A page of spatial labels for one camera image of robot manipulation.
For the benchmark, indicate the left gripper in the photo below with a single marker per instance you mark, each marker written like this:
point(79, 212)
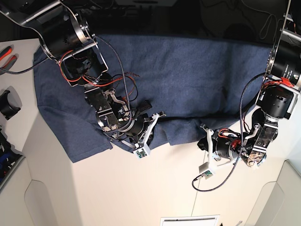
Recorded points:
point(225, 143)

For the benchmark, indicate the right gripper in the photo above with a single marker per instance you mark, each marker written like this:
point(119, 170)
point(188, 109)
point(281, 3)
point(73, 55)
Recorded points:
point(140, 123)

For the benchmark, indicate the blue t-shirt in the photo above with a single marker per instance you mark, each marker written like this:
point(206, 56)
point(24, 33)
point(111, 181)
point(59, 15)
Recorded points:
point(193, 81)

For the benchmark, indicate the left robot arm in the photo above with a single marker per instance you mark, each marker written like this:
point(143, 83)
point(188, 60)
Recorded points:
point(279, 92)

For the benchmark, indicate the black cylindrical holder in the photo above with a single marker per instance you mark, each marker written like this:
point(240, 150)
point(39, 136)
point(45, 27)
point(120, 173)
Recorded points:
point(7, 110)

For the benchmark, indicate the bin of blue parts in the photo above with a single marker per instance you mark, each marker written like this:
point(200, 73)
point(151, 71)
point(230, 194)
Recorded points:
point(8, 157)

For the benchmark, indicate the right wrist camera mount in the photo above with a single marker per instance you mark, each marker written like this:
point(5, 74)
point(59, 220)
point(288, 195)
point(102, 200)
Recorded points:
point(139, 142)

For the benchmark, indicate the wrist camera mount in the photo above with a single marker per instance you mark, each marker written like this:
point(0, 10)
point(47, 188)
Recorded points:
point(209, 168)
point(139, 142)

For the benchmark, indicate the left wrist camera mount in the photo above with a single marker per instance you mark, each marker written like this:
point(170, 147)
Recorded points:
point(209, 168)

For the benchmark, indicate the orange handled pliers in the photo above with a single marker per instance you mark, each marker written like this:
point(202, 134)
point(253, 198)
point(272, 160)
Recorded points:
point(6, 55)

